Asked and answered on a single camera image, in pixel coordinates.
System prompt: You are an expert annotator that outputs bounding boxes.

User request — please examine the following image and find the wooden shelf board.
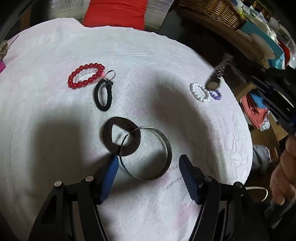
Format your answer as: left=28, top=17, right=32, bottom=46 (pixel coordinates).
left=180, top=9, right=266, bottom=62

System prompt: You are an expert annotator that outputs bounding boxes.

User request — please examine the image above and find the clear bead bracelet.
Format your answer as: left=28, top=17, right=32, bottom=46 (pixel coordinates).
left=74, top=68, right=102, bottom=83

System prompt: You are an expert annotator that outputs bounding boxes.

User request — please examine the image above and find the red cloth pile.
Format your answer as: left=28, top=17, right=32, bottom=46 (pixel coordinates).
left=240, top=93, right=271, bottom=131

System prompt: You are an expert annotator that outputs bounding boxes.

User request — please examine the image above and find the white pearl bracelet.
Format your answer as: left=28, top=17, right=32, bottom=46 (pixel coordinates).
left=190, top=82, right=212, bottom=102

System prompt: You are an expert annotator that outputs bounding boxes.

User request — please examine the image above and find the white cable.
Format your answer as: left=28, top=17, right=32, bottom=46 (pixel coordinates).
left=245, top=186, right=269, bottom=202

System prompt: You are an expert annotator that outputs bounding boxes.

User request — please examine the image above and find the teal box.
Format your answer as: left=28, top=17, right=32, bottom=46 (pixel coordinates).
left=240, top=21, right=285, bottom=70

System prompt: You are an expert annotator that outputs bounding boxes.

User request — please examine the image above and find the black hair tie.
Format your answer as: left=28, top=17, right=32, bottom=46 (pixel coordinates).
left=94, top=79, right=114, bottom=112

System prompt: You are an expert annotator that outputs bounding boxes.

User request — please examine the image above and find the purple bead bracelet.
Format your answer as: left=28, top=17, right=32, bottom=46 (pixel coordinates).
left=208, top=89, right=222, bottom=101

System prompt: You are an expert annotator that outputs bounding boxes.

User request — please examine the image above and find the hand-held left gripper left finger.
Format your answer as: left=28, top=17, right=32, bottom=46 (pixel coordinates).
left=28, top=154, right=119, bottom=241

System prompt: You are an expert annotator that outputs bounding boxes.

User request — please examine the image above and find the white pink towel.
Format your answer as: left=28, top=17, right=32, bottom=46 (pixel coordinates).
left=0, top=19, right=253, bottom=241

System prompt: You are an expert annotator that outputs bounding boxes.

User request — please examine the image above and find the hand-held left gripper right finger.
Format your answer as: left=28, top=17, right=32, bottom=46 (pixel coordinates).
left=179, top=154, right=270, bottom=241

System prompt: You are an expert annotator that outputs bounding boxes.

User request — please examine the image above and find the small silver ring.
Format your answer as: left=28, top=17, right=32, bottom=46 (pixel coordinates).
left=103, top=70, right=116, bottom=81

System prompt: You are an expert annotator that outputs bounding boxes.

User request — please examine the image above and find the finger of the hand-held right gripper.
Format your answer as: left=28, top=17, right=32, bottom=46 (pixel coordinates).
left=205, top=58, right=232, bottom=91

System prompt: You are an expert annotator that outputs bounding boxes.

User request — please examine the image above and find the red cushion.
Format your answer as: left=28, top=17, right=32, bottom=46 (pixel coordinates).
left=83, top=0, right=148, bottom=30

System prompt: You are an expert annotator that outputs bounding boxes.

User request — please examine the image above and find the wicker basket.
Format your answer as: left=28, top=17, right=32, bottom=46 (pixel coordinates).
left=178, top=0, right=245, bottom=30

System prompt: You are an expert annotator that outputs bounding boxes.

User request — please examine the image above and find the red bead bracelet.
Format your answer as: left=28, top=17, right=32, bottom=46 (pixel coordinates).
left=68, top=63, right=105, bottom=90

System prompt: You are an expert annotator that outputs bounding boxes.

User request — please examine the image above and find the grey cloth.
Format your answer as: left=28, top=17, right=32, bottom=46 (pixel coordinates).
left=253, top=144, right=271, bottom=172

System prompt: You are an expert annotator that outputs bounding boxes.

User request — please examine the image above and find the metal bangle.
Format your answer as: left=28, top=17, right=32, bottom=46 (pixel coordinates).
left=119, top=127, right=173, bottom=180

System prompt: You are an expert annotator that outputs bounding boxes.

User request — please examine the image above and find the person's right hand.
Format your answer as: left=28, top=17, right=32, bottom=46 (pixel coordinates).
left=270, top=137, right=296, bottom=205

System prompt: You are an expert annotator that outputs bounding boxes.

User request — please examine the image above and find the dark brown ring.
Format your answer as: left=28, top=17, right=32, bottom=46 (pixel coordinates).
left=102, top=117, right=141, bottom=156

